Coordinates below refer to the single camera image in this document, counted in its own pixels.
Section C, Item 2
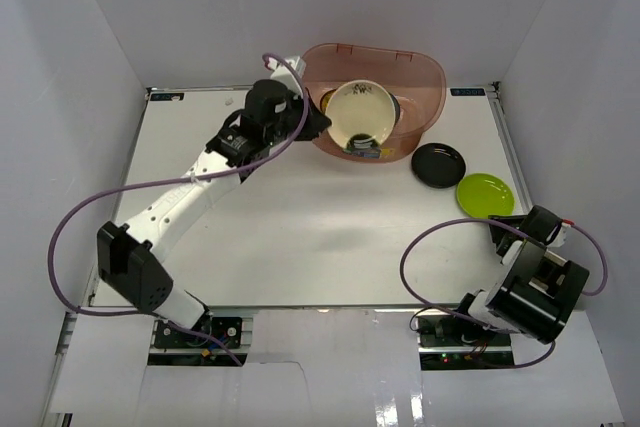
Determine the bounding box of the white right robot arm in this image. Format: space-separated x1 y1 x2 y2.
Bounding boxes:
451 205 589 346

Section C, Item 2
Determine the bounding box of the left blue corner label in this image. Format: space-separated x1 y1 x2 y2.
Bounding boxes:
149 92 185 102

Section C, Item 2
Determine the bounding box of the lime green plate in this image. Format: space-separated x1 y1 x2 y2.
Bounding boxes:
456 173 515 219

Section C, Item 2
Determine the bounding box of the dark teal ceramic plate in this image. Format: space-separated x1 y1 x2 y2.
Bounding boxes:
389 93 402 126

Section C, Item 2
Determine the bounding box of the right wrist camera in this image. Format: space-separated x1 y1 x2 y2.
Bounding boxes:
545 219 574 248

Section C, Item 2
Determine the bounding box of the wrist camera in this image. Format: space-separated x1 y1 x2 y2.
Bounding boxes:
545 219 574 248
266 56 306 95

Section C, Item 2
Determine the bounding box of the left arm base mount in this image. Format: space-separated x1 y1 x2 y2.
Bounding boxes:
151 315 245 354

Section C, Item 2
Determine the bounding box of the right blue corner label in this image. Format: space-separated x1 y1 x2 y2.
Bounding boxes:
450 88 486 97

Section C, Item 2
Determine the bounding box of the blue corner label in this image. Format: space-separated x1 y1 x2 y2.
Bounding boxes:
450 88 486 97
149 92 185 102

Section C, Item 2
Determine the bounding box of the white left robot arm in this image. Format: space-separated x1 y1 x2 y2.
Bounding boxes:
97 80 331 346

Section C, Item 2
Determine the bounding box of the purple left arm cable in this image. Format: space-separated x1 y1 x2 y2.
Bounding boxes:
47 52 309 366

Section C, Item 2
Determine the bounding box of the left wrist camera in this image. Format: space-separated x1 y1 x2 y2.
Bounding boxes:
266 56 306 95

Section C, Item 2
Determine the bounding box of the yellow patterned black plate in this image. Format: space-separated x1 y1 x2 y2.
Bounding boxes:
319 89 335 113

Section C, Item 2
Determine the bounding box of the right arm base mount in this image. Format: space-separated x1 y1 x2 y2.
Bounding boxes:
409 315 511 355

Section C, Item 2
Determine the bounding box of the beige ceramic plate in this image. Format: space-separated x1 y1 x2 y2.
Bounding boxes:
324 80 395 152

